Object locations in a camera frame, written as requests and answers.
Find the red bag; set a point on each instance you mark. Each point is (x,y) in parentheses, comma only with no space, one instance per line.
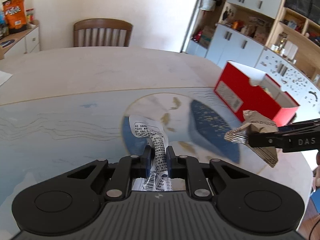
(197,36)

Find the brown paper packet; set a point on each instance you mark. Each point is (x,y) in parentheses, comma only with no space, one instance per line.
(260,125)

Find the person's right hand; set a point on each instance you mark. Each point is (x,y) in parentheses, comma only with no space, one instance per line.
(317,180)

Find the black round mat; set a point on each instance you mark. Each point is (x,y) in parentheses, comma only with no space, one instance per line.
(7,43)

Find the clear wrapper with barcode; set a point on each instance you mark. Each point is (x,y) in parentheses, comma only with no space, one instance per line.
(156,140)

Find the red cardboard shoe box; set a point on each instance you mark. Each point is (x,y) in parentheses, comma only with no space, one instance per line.
(232,85)

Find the brown cardboard carton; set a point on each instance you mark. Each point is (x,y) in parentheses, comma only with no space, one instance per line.
(208,37)

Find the orange snack bag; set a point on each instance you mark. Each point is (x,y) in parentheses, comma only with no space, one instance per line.
(15,15)

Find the white patterned desktop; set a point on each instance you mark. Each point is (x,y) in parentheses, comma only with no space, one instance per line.
(87,80)

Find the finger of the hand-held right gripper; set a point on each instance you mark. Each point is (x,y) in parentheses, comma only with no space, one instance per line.
(265,140)
(300,126)

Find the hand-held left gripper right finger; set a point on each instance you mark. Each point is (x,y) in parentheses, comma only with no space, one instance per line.
(170,160)

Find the pale blue tote bag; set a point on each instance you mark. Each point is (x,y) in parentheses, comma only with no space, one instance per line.
(208,3)

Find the brown wooden slat-back chair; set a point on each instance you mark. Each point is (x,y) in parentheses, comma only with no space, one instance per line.
(102,25)

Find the white side cabinet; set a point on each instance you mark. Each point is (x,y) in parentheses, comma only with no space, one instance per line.
(27,40)

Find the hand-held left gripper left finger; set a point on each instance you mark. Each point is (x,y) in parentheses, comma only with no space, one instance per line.
(148,160)

